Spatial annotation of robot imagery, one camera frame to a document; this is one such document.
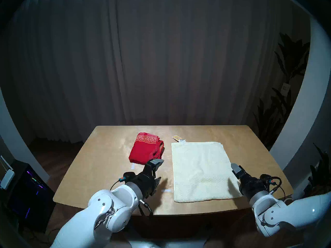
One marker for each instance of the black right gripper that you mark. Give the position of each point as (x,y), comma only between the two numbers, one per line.
(252,186)

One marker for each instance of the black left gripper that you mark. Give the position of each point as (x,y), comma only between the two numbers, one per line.
(144,181)

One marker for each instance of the red towel with gold pattern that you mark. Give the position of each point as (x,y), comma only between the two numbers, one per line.
(144,149)

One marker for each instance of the cream dotted towel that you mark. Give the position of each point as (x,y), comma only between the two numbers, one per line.
(199,170)

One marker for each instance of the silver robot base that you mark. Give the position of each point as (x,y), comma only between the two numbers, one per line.
(165,244)

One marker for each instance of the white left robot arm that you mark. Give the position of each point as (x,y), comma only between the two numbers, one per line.
(103,214)

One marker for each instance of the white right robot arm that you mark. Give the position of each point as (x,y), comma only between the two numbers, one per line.
(292,214)

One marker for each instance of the yellow white paper label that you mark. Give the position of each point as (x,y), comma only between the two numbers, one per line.
(178,139)

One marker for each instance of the small dark leafy plant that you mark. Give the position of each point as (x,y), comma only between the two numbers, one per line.
(320,172)

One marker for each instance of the white plant tag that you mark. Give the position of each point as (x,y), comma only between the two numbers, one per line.
(285,88)

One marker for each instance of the brown pleated curtain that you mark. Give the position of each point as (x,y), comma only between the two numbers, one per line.
(155,56)

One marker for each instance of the tall dark leafy plant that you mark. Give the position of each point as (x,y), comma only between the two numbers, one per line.
(292,59)

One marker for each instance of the black computer tower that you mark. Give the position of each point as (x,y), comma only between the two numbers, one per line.
(28,193)

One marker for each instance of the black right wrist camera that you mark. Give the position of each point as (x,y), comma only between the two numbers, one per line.
(269,179)

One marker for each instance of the white wall device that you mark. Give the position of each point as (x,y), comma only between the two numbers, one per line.
(7,177)

